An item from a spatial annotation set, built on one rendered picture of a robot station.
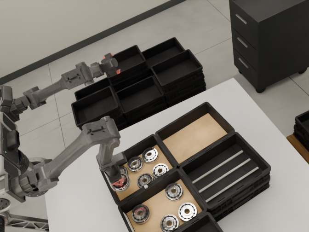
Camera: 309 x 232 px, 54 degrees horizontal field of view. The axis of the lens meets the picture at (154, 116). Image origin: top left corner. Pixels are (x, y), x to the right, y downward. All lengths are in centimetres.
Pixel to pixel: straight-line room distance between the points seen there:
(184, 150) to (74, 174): 83
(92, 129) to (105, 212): 101
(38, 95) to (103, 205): 83
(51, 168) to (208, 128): 106
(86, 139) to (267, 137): 130
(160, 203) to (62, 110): 231
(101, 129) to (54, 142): 246
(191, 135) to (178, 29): 245
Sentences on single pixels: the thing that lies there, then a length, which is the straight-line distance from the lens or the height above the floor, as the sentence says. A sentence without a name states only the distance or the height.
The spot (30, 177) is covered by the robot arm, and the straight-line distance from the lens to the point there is 137.
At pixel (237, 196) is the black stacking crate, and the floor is 86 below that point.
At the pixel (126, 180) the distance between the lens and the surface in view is 172.
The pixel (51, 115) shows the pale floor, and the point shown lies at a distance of 386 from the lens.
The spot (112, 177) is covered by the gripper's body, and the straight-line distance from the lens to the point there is 164.
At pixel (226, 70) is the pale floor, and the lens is 349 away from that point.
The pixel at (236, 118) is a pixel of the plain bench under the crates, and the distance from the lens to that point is 218.
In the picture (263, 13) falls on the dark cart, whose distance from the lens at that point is 274.
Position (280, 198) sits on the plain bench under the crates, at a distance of 190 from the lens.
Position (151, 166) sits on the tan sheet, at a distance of 192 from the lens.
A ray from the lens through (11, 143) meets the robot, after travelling 153.
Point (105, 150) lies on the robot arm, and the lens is 128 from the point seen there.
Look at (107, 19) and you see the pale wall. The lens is 446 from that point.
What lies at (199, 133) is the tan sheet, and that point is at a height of 83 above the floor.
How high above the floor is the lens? 244
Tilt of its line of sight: 49 degrees down
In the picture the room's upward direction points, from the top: 23 degrees counter-clockwise
